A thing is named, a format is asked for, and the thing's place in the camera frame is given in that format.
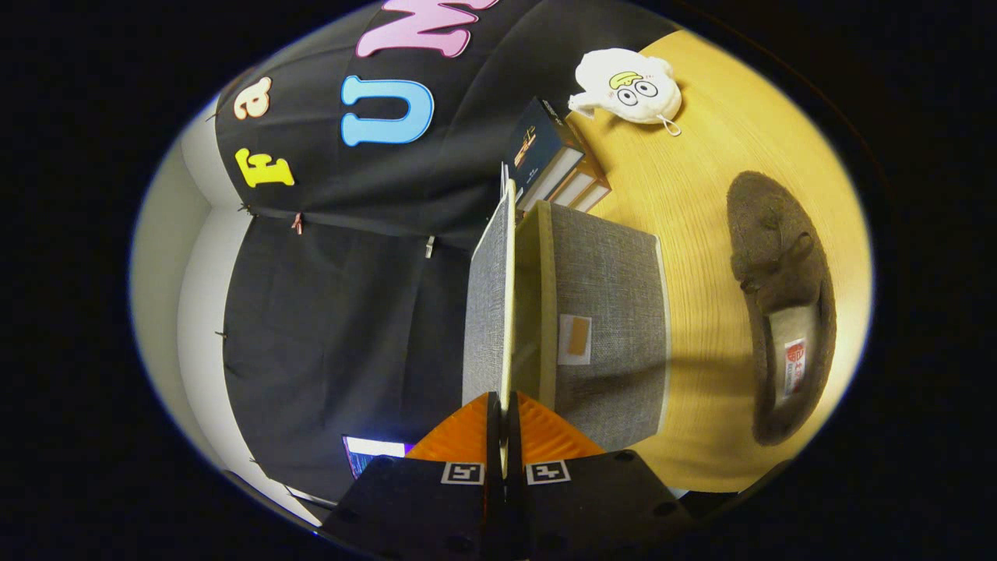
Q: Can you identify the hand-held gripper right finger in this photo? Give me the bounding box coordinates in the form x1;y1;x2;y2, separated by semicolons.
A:
506;392;694;561

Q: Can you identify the white plush toy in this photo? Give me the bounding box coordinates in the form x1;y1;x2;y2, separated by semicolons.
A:
568;48;683;137

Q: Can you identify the black backdrop cloth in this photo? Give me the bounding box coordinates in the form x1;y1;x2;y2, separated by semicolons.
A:
210;0;686;503

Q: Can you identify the brown fuzzy shoe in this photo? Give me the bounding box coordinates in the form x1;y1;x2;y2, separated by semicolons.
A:
727;171;838;446

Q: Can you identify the grey fabric storage box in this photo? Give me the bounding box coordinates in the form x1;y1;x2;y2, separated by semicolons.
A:
462;179;672;453

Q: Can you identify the brown cover book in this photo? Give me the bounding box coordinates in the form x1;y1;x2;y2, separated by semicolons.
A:
572;175;613;213
549;152;604;205

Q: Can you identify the dark blue book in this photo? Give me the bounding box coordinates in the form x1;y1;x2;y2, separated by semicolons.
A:
502;97;587;213

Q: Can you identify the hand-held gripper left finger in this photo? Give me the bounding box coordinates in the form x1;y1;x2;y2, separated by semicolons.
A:
319;392;505;561

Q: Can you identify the computer screen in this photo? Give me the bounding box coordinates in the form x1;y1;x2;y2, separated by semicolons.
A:
343;436;415;479

